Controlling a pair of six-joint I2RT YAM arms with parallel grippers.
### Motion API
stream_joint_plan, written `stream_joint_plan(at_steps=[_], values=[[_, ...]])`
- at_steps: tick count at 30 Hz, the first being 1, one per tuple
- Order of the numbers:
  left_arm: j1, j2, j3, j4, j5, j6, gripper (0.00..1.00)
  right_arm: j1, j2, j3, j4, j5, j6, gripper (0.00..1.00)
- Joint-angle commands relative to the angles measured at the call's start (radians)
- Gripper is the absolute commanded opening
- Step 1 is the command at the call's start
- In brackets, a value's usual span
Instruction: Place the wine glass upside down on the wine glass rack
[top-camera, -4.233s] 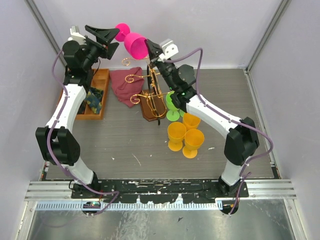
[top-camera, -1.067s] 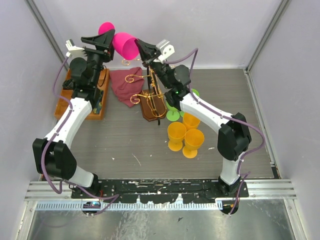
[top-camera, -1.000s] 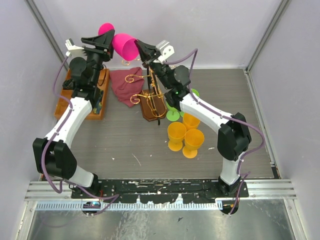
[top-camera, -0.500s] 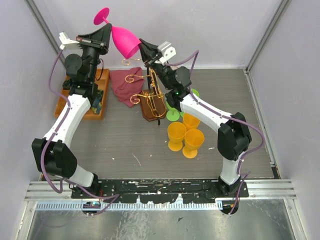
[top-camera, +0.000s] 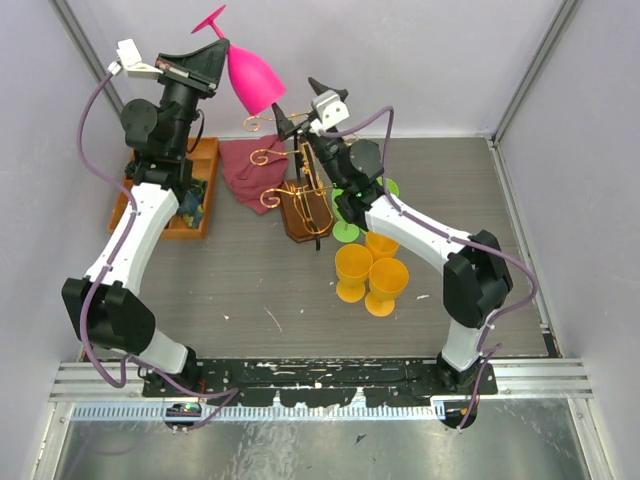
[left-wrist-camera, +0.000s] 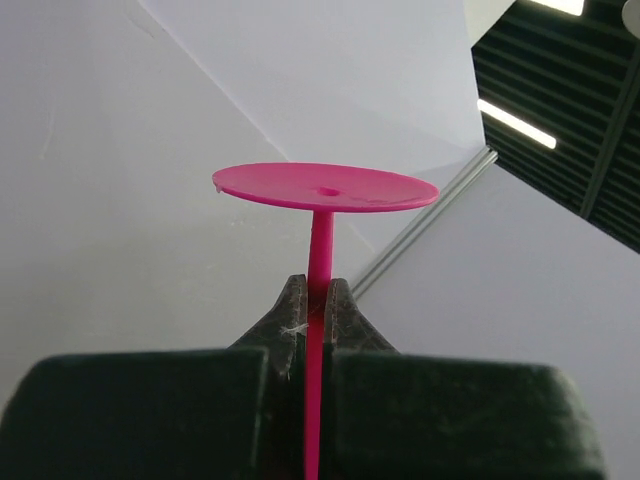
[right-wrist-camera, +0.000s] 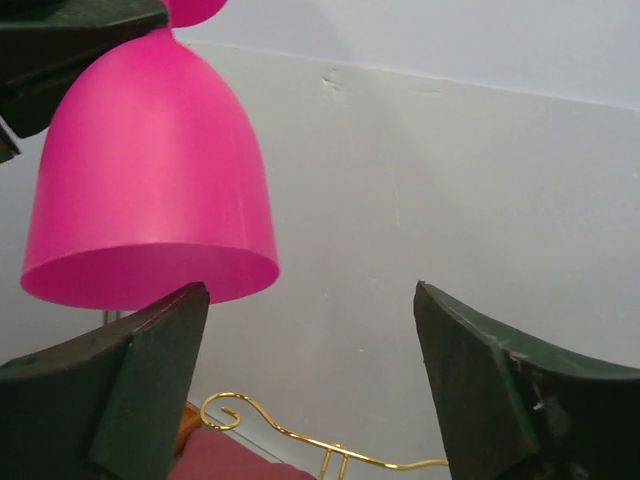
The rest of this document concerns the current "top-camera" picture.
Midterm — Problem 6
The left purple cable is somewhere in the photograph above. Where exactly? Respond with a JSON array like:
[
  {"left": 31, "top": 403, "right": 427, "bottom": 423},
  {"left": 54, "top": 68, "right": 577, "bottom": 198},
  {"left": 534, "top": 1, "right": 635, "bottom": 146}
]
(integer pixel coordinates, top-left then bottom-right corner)
[{"left": 78, "top": 64, "right": 240, "bottom": 431}]

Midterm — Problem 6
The green wine glass left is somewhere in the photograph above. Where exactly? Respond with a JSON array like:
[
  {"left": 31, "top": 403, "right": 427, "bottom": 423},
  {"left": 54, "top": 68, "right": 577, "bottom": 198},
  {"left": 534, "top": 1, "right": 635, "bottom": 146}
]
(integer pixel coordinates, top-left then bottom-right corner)
[{"left": 332, "top": 211, "right": 360, "bottom": 243}]

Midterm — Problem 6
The pink wine glass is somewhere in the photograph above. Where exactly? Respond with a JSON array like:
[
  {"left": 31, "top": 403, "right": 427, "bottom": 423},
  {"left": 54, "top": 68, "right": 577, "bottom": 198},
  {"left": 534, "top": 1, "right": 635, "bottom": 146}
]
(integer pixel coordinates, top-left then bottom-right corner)
[{"left": 189, "top": 3, "right": 288, "bottom": 116}]

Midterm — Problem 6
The gold wire wine glass rack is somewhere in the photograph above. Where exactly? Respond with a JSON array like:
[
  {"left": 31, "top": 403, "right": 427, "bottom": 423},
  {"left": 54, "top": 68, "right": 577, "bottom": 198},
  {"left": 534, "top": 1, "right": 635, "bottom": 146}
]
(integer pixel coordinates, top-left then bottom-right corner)
[{"left": 249, "top": 133, "right": 335, "bottom": 251}]

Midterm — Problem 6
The orange wine glass front right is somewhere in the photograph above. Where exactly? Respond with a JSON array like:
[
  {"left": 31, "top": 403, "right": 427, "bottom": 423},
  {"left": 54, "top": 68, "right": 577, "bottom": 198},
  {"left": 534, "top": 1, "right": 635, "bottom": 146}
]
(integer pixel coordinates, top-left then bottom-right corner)
[{"left": 365, "top": 258, "right": 409, "bottom": 317}]

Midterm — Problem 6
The wooden tray organizer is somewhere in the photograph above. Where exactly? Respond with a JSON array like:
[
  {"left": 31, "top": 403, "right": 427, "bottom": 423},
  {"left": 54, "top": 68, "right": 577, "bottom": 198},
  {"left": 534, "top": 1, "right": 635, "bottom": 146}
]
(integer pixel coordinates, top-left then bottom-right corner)
[{"left": 108, "top": 137, "right": 221, "bottom": 241}]

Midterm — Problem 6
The aluminium frame rail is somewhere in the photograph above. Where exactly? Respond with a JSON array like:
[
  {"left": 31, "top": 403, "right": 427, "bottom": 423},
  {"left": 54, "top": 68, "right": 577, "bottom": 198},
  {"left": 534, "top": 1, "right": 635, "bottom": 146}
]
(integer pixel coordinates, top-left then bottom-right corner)
[{"left": 49, "top": 358, "right": 593, "bottom": 429}]

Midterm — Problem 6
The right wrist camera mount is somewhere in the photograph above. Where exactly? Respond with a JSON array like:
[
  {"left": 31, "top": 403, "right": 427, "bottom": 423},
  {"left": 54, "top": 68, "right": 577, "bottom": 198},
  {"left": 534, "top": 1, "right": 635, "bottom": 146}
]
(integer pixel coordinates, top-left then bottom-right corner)
[{"left": 310, "top": 89, "right": 350, "bottom": 134}]

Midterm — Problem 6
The blue floral fabric pouch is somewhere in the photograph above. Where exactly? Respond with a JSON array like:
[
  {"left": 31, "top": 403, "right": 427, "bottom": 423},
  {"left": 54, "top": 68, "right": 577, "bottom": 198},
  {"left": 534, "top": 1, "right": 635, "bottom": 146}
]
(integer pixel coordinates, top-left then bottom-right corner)
[{"left": 177, "top": 178, "right": 207, "bottom": 229}]

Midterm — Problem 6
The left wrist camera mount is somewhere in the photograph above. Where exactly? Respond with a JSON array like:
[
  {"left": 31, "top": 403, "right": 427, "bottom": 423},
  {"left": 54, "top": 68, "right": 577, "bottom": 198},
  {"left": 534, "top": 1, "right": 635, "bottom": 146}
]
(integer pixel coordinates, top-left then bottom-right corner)
[{"left": 107, "top": 39, "right": 161, "bottom": 80}]

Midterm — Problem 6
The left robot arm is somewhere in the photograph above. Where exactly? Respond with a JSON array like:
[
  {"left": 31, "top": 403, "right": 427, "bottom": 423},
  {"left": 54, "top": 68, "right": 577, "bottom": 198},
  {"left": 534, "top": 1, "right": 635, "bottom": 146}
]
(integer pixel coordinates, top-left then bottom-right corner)
[{"left": 62, "top": 39, "right": 230, "bottom": 396}]

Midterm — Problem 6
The orange wine glass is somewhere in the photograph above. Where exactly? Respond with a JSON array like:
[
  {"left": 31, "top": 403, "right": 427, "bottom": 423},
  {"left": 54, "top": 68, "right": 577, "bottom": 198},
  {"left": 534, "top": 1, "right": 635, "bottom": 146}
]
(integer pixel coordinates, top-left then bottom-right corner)
[
  {"left": 365, "top": 232, "right": 399, "bottom": 262},
  {"left": 334, "top": 243, "right": 373, "bottom": 303},
  {"left": 365, "top": 258, "right": 409, "bottom": 317}
]

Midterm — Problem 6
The green wine glass right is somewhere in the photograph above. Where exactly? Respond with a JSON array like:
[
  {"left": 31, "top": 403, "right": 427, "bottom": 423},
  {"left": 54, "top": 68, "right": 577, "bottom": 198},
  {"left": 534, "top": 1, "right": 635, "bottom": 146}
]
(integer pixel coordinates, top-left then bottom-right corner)
[{"left": 376, "top": 176, "right": 399, "bottom": 197}]

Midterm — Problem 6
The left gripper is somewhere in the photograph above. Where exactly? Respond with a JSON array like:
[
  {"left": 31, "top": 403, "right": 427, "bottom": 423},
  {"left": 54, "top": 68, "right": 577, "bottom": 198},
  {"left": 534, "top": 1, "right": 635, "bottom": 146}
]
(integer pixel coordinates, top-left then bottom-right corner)
[{"left": 154, "top": 39, "right": 230, "bottom": 154}]

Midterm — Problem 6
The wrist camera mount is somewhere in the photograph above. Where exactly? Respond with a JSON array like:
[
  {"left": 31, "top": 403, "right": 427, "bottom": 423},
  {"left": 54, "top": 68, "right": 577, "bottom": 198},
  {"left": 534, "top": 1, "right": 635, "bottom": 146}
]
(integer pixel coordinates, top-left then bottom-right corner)
[
  {"left": 310, "top": 89, "right": 350, "bottom": 134},
  {"left": 107, "top": 39, "right": 161, "bottom": 80}
]

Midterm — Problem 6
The orange wine glass front left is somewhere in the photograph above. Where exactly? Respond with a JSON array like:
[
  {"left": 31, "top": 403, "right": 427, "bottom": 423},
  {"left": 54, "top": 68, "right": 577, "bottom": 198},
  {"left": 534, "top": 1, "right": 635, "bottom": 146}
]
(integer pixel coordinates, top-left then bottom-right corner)
[{"left": 334, "top": 243, "right": 373, "bottom": 303}]

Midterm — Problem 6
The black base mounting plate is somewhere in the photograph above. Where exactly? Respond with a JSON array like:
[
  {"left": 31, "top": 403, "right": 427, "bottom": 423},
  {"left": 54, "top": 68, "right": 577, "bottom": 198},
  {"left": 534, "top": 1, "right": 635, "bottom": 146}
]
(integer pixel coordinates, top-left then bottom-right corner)
[{"left": 142, "top": 357, "right": 497, "bottom": 409}]

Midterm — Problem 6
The orange wine glass back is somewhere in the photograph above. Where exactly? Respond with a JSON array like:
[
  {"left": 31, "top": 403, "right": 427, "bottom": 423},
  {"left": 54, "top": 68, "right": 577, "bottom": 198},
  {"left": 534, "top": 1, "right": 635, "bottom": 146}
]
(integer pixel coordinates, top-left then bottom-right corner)
[{"left": 365, "top": 232, "right": 399, "bottom": 262}]

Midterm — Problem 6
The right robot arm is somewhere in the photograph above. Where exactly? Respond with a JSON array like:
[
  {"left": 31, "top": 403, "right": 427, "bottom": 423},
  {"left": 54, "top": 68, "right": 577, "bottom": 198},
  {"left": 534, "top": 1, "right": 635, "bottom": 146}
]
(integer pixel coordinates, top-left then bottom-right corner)
[{"left": 271, "top": 79, "right": 513, "bottom": 394}]

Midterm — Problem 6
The red cloth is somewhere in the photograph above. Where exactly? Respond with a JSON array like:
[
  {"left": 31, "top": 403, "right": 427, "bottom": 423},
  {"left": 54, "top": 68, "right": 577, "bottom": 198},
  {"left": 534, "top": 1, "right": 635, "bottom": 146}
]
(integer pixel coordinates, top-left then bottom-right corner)
[{"left": 219, "top": 134, "right": 289, "bottom": 215}]

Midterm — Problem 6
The green wine glass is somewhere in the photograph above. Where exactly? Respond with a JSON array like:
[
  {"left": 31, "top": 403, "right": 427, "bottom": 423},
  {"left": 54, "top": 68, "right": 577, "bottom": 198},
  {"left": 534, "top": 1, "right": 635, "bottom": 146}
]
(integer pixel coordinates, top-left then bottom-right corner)
[
  {"left": 332, "top": 211, "right": 360, "bottom": 243},
  {"left": 376, "top": 176, "right": 399, "bottom": 197}
]

